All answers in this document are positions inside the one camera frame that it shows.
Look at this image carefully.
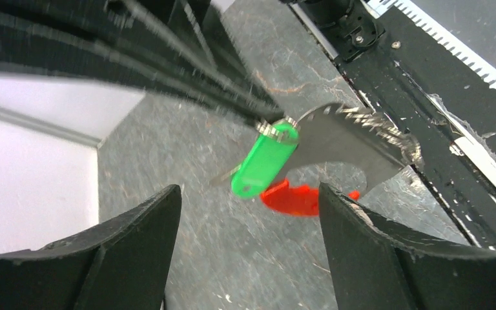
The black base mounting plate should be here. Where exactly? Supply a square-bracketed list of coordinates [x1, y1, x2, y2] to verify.
[333, 0, 496, 253]

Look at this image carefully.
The right aluminium frame rail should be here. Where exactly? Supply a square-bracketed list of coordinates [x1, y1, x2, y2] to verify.
[0, 107, 101, 148]

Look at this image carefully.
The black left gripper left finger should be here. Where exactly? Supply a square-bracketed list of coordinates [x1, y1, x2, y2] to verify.
[0, 185, 182, 309]

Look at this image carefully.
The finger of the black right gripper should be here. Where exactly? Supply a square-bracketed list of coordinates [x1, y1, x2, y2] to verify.
[0, 8, 285, 127]
[104, 1, 280, 112]

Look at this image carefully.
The white slotted cable duct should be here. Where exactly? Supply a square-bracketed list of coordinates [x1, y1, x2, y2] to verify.
[366, 0, 496, 110]

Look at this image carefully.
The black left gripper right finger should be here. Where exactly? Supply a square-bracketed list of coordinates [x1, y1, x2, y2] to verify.
[319, 183, 496, 309]

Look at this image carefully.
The green key tag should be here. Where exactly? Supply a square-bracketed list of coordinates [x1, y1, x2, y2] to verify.
[231, 134, 298, 198]

